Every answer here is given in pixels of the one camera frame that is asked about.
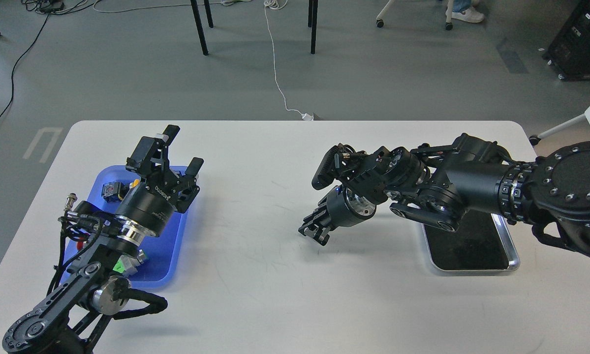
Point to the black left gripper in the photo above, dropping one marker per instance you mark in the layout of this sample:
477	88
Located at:
159	192

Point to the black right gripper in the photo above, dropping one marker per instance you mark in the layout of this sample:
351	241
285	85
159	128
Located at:
340	208

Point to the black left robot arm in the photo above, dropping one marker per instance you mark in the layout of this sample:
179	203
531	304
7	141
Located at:
86	292

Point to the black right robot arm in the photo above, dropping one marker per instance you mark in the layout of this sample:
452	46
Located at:
437	186

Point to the blue plastic tray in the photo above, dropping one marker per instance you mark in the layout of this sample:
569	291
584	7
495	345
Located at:
163	251

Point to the black table leg left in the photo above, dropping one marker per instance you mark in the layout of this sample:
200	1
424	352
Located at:
198	22

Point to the black table leg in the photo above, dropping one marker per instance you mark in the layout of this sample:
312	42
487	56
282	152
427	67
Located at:
313	6
198	22

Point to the silver metal tray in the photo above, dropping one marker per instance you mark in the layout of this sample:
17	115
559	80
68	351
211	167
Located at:
482	244

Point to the white office chair base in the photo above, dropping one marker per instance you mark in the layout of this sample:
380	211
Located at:
410	12

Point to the black table leg right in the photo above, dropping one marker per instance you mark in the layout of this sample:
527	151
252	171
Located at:
313	6

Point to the white sneaker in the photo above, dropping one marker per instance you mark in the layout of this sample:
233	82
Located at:
468	14

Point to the black equipment case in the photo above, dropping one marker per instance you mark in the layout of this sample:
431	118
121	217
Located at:
569	52

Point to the yellow push button switch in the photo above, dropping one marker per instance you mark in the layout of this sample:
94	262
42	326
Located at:
116	191

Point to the white green selector switch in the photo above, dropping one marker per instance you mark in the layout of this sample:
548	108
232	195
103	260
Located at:
127	265

